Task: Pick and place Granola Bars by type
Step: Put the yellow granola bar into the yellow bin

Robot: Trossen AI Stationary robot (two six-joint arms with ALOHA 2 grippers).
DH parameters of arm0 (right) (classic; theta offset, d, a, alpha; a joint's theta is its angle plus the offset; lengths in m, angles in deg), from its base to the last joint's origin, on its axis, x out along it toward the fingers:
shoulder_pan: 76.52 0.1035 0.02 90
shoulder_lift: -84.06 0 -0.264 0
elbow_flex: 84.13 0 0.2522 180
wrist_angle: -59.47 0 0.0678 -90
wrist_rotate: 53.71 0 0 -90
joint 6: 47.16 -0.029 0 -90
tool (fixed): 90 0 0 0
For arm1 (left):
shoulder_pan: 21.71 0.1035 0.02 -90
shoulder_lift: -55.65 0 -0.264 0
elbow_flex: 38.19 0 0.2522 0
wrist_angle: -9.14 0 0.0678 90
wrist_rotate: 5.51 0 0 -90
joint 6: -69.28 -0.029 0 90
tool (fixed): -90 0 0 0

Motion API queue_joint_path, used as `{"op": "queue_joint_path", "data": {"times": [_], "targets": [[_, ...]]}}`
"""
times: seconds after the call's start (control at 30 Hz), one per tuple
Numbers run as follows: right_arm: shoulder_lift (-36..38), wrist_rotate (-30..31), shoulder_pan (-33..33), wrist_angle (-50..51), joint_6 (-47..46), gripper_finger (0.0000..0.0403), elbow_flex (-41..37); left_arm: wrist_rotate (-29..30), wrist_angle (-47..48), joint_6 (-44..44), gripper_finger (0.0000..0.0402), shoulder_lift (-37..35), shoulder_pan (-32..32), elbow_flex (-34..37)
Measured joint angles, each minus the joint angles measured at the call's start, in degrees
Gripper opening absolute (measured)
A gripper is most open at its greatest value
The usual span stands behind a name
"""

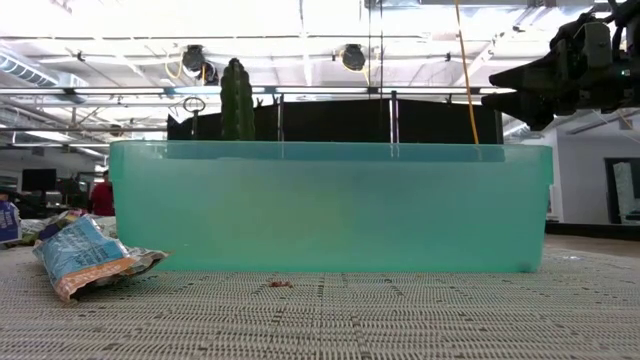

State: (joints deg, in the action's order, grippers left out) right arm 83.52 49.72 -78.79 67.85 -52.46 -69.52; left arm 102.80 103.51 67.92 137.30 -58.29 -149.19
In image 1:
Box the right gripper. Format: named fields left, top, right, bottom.
left=480, top=12, right=640, bottom=131

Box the blue orange granola bar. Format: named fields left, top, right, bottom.
left=32, top=213, right=171, bottom=304

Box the dark framed panel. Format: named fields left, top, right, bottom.
left=603, top=157, right=640, bottom=225

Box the black partition panel with feet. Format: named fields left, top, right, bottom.
left=166, top=89, right=505, bottom=147

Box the teal plastic bin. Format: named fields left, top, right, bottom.
left=108, top=139, right=555, bottom=274

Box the grey mesh mat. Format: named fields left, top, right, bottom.
left=0, top=244, right=640, bottom=360

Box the green cactus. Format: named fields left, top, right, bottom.
left=220, top=57, right=256, bottom=142

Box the person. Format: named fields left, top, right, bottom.
left=88, top=169, right=116, bottom=217

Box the black monitor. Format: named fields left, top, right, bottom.
left=20, top=168, right=58, bottom=193

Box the yellow cable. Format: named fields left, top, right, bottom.
left=453, top=0, right=480, bottom=146

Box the black aluminium rig frame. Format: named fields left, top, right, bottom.
left=544, top=222, right=640, bottom=242

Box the hanging cord reel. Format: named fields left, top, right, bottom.
left=180, top=43, right=221, bottom=86
left=340, top=43, right=368, bottom=73

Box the metal ring on post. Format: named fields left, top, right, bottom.
left=182, top=95, right=207, bottom=142

